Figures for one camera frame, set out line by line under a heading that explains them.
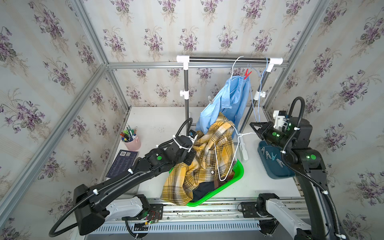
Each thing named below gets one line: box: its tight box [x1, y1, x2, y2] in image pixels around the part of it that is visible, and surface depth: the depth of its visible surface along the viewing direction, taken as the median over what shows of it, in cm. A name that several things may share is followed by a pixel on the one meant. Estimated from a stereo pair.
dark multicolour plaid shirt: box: [190, 180, 226, 203], surface depth 75 cm
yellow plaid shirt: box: [160, 112, 237, 206], surface depth 73 cm
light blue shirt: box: [196, 75, 250, 136], surface depth 74 cm
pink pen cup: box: [120, 124, 141, 151], surface depth 92 cm
